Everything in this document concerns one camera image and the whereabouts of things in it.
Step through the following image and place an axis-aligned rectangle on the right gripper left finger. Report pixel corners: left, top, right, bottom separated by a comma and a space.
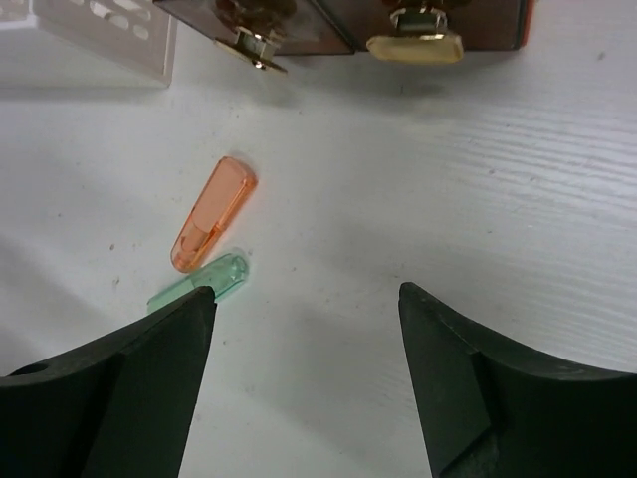
1, 287, 217, 477

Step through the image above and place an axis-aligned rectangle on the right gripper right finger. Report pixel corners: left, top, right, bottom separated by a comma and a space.
398, 283, 636, 477

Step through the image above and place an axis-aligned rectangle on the green highlighter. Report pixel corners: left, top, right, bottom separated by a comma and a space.
146, 249, 250, 314

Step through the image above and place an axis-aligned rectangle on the orange highlighter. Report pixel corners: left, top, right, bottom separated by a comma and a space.
170, 156, 258, 274

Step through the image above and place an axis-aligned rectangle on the teal orange drawer box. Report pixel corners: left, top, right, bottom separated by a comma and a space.
155, 0, 534, 73

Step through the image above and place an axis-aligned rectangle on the white file organizer rack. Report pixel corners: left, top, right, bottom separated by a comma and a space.
1, 0, 177, 88

